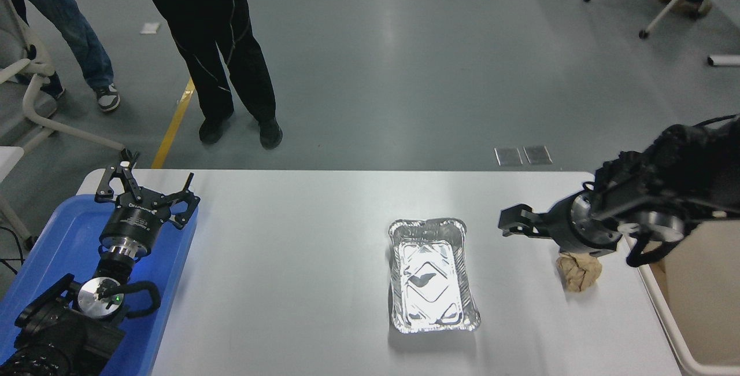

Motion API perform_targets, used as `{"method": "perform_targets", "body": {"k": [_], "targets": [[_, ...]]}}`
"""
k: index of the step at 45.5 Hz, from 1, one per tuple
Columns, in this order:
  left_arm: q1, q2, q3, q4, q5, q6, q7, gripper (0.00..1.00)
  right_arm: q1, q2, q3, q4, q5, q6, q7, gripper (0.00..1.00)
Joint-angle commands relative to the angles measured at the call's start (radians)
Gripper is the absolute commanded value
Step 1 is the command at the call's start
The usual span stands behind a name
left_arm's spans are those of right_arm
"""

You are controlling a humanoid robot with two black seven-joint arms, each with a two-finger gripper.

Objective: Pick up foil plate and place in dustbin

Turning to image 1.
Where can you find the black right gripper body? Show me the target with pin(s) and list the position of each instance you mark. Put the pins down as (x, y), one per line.
(559, 225)

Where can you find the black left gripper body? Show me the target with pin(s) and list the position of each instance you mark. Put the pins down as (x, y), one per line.
(134, 224)

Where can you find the silver foil tray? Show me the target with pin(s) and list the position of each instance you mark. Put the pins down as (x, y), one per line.
(433, 275)

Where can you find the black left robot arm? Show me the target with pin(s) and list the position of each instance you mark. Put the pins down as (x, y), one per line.
(60, 332)

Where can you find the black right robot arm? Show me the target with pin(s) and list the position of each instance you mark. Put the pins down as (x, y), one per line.
(682, 162)

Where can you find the grey metal floor plate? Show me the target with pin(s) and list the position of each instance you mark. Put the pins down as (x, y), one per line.
(509, 155)
(537, 154)

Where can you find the crumpled tan paper ball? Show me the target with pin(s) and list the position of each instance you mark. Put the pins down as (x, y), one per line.
(579, 275)

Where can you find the blue plastic tray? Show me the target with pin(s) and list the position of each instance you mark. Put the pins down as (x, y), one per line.
(63, 231)

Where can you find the white office chair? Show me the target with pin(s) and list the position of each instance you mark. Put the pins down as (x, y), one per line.
(23, 113)

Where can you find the large pale bin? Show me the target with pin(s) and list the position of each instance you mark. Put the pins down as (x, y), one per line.
(705, 306)

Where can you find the white bar on floor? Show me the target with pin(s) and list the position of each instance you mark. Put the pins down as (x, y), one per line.
(724, 59)

